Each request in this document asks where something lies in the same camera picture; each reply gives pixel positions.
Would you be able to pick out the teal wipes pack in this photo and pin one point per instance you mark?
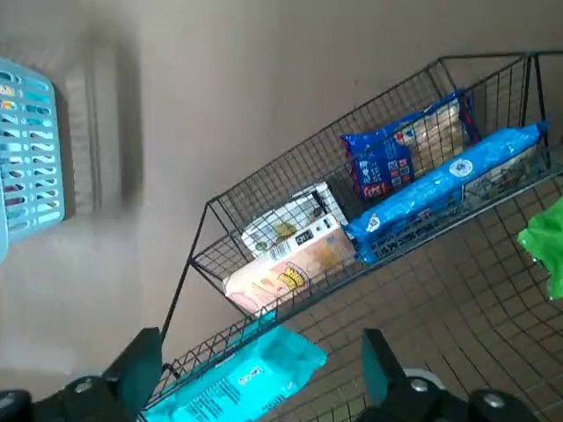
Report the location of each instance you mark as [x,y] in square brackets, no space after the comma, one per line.
[237,382]

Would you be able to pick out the green chips bag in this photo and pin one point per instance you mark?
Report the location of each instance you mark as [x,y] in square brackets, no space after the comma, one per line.
[543,250]

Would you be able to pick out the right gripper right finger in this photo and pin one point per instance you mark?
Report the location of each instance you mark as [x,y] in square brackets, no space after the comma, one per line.
[396,395]

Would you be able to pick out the long blue cookie packet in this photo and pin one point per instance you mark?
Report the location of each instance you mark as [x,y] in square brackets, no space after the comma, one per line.
[440,193]

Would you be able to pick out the dark blue snack bag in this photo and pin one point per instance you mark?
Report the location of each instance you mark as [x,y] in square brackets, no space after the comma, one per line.
[378,167]

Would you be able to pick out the light blue plastic basket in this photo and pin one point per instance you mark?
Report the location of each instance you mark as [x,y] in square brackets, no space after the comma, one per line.
[26,230]

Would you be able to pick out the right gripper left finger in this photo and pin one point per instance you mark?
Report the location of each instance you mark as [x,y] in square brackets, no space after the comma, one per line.
[105,395]

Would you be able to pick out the white snack box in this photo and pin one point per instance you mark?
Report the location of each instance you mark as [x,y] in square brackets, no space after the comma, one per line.
[286,220]

